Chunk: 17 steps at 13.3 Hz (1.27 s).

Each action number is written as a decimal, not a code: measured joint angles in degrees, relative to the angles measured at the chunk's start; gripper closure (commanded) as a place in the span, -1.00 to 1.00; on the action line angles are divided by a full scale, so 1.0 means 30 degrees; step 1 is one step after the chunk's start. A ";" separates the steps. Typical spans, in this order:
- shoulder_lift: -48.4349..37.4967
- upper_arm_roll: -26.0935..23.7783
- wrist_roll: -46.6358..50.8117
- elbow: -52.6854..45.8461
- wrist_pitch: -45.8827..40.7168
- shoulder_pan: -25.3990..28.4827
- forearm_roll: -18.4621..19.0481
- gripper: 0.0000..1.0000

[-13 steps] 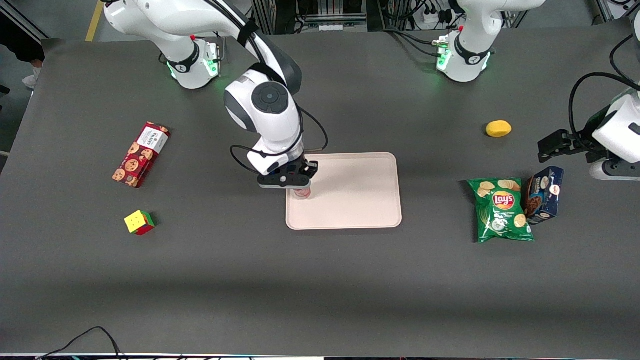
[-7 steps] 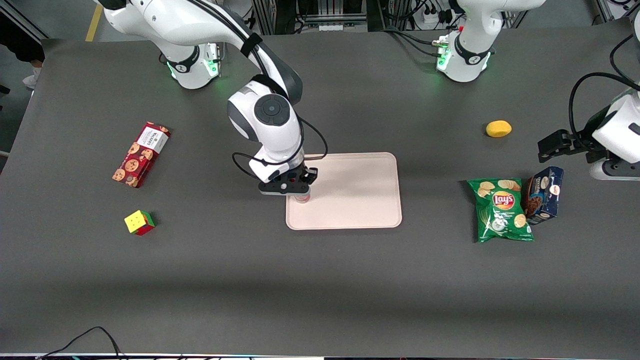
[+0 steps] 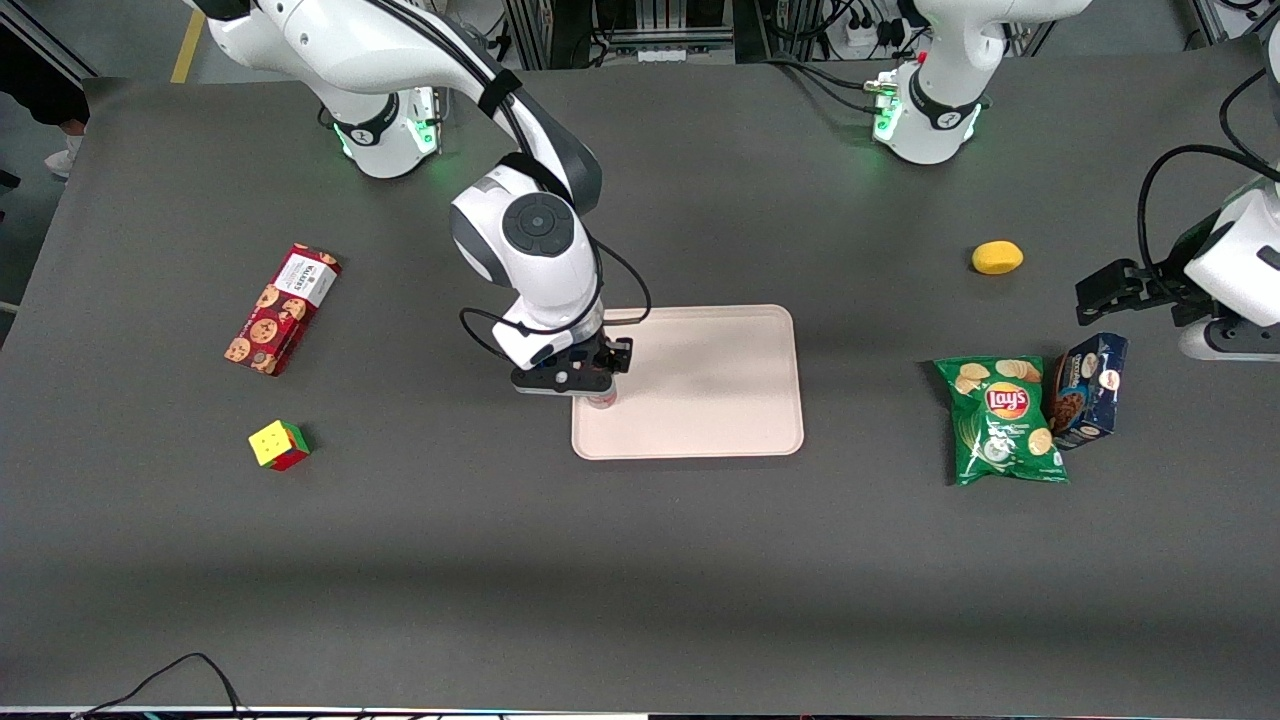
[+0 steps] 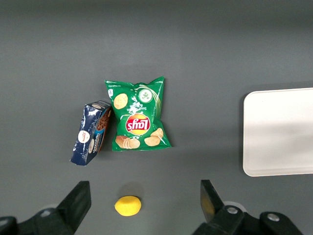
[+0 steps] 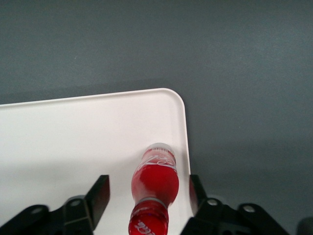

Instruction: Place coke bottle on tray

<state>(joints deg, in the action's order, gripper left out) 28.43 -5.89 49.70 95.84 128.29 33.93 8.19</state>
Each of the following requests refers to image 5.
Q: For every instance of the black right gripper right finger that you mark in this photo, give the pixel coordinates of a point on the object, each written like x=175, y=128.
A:
x=199, y=195

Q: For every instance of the white plastic tray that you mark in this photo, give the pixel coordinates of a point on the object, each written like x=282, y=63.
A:
x=73, y=134

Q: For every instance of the red coke bottle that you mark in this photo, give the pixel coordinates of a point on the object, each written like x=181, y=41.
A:
x=155, y=181

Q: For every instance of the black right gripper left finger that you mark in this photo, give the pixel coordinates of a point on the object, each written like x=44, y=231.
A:
x=97, y=195

